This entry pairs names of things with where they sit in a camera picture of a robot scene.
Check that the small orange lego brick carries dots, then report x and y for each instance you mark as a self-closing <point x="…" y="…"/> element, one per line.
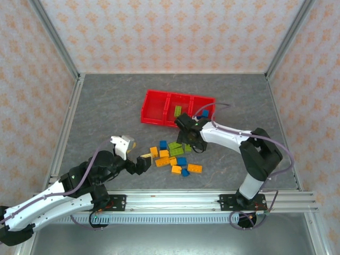
<point x="164" y="153"/>
<point x="173" y="160"/>
<point x="153" y="151"/>
<point x="176" y="169"/>

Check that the long orange lego brick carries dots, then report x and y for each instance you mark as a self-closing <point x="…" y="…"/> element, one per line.
<point x="162" y="161"/>
<point x="194" y="168"/>

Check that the red plastic bin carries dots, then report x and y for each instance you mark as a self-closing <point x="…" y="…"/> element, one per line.
<point x="153" y="107"/>
<point x="172" y="102"/>
<point x="199" y="103"/>

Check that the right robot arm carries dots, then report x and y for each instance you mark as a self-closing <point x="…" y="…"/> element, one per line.
<point x="228" y="138"/>

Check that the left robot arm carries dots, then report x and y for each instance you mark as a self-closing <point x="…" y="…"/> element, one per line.
<point x="53" y="210"/>

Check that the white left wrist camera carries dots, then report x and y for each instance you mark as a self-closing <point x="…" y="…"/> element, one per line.
<point x="121" y="146"/>

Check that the aluminium mounting rail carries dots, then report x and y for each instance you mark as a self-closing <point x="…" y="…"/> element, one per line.
<point x="172" y="202"/>

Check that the aluminium table edge rail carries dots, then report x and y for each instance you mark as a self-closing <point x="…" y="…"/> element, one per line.
<point x="63" y="132"/>
<point x="274" y="103"/>

